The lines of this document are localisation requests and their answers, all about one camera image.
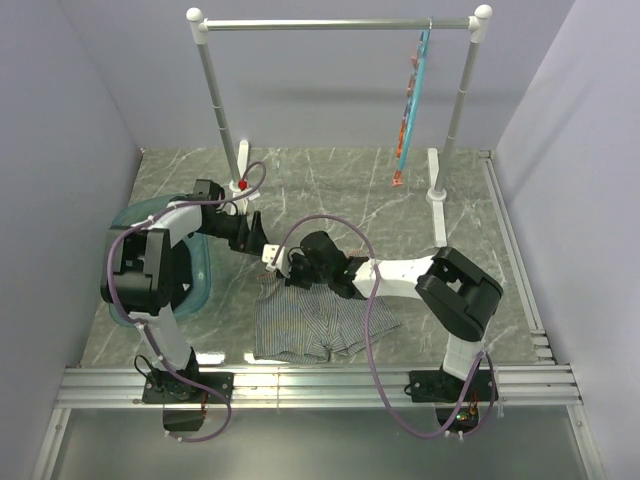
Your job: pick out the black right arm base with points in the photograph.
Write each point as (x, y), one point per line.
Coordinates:
(439, 387)

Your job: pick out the black clothes in basket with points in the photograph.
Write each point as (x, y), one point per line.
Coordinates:
(182, 274)

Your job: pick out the aluminium mounting rail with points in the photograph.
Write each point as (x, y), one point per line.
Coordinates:
(281, 387)

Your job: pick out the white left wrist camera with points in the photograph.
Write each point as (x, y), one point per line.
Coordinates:
(242, 194)

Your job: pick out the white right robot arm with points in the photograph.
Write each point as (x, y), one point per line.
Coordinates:
(462, 296)

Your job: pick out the grey striped boxer underwear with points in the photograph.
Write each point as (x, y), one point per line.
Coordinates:
(301, 326)

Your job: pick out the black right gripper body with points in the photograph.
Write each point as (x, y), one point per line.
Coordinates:
(304, 275)

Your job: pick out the beige clip hanger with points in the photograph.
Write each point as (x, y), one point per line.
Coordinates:
(357, 255)

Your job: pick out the teal plastic basket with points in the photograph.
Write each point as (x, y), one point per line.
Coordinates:
(196, 242)

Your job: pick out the blue hanger with orange clips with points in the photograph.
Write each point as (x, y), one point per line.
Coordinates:
(413, 94)

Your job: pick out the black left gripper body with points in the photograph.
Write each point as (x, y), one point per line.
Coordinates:
(232, 228)

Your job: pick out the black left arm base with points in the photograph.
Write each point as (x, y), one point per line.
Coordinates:
(184, 406)

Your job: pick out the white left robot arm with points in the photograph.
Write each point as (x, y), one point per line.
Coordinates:
(149, 269)

